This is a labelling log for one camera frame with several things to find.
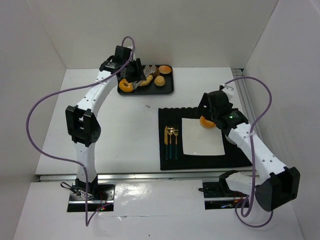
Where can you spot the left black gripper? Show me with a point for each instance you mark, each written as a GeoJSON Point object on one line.
{"type": "Point", "coordinates": [137, 69]}

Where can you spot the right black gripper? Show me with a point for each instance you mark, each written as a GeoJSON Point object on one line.
{"type": "Point", "coordinates": [213, 116]}

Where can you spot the silver metal tongs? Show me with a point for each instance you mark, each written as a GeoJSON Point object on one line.
{"type": "Point", "coordinates": [136, 83]}

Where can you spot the tan ring donut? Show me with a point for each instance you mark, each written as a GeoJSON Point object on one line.
{"type": "Point", "coordinates": [206, 123]}

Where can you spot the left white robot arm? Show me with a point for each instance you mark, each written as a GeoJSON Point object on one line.
{"type": "Point", "coordinates": [81, 119]}

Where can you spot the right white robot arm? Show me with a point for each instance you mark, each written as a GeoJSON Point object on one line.
{"type": "Point", "coordinates": [277, 184]}

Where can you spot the long tan bread roll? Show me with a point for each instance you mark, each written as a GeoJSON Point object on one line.
{"type": "Point", "coordinates": [147, 81]}

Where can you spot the dark brown chocolate bread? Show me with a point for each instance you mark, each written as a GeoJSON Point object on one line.
{"type": "Point", "coordinates": [155, 73]}

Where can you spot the orange glazed donut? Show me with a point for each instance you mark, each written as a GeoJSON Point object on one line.
{"type": "Point", "coordinates": [125, 86]}

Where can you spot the small round tan bun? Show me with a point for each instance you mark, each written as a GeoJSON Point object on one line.
{"type": "Point", "coordinates": [159, 81]}

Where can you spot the round bun with white top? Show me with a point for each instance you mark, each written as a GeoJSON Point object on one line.
{"type": "Point", "coordinates": [164, 69]}

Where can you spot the black serving tray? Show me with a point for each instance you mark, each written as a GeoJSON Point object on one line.
{"type": "Point", "coordinates": [152, 89]}

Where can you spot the white square plate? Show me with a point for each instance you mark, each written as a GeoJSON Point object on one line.
{"type": "Point", "coordinates": [200, 141]}

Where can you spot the aluminium rail frame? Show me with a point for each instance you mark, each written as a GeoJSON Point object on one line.
{"type": "Point", "coordinates": [128, 147]}

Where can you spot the gold fork teal handle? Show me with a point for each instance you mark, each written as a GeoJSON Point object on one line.
{"type": "Point", "coordinates": [176, 134]}

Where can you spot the gold spoon teal handle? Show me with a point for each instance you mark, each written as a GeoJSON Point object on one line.
{"type": "Point", "coordinates": [170, 132]}

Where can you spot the gold knife teal handle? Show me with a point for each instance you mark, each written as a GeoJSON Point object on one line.
{"type": "Point", "coordinates": [166, 142]}

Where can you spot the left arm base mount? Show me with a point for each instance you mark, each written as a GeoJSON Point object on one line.
{"type": "Point", "coordinates": [103, 199]}

